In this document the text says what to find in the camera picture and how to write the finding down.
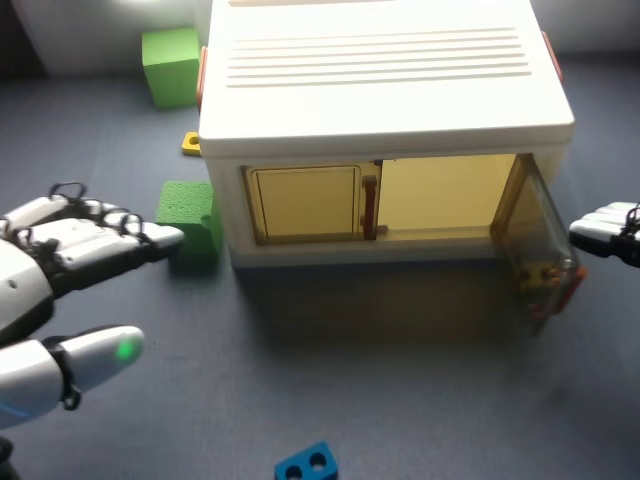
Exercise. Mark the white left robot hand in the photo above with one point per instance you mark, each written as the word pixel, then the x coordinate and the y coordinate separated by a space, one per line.
pixel 75 245

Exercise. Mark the white box with orange handle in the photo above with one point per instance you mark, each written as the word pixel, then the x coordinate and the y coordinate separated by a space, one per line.
pixel 375 110

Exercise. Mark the small green foam block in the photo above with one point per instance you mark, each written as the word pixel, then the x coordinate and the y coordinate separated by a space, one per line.
pixel 187 215

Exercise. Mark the yellow two-hole block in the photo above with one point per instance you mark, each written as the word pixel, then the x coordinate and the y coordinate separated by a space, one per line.
pixel 535 275
pixel 191 144

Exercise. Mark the large green cube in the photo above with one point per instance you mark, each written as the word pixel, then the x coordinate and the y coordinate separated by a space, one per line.
pixel 170 65

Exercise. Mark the white backdrop panel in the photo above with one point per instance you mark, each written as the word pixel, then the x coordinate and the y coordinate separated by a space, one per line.
pixel 100 35

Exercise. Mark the grey table cloth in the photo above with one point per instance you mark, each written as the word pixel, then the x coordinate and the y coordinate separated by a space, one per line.
pixel 350 390

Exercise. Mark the blue two-hole block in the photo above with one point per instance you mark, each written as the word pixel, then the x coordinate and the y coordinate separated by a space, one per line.
pixel 300 465

